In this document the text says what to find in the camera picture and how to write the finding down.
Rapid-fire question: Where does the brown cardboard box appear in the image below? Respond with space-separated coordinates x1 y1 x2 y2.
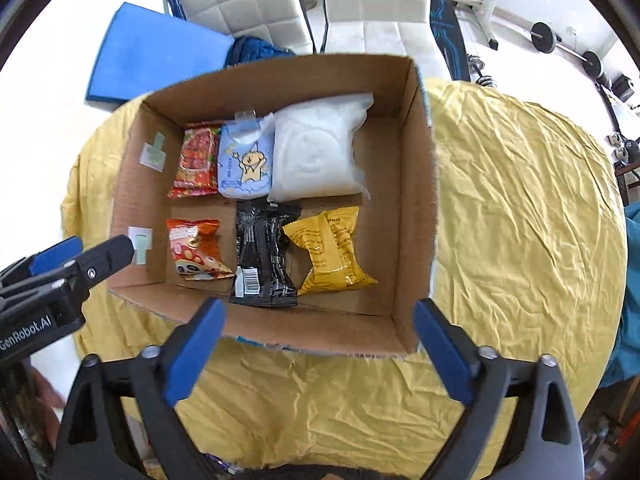
107 54 437 356

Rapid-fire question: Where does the blue cartoon tissue pack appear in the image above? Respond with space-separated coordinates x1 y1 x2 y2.
217 114 276 200

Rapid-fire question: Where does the black snack bag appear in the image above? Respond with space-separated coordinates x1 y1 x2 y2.
230 198 302 308

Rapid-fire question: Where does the yellow snack bag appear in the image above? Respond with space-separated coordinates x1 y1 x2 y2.
283 206 378 296

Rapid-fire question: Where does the white plastic pillow bag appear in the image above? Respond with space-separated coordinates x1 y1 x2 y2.
268 93 374 203

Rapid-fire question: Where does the orange panda snack bag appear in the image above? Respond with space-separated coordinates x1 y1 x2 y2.
165 219 234 281

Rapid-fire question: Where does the yellow wrinkled cloth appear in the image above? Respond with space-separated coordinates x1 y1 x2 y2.
61 55 628 478

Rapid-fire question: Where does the person's left hand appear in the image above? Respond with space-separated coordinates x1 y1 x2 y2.
30 367 65 410

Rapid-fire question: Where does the black dumbbell barbell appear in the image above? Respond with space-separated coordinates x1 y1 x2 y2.
529 22 636 102

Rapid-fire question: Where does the teal blue blanket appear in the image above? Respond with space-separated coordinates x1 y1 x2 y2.
224 36 295 68

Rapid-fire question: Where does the red floral snack bag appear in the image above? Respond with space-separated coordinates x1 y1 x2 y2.
168 120 224 200

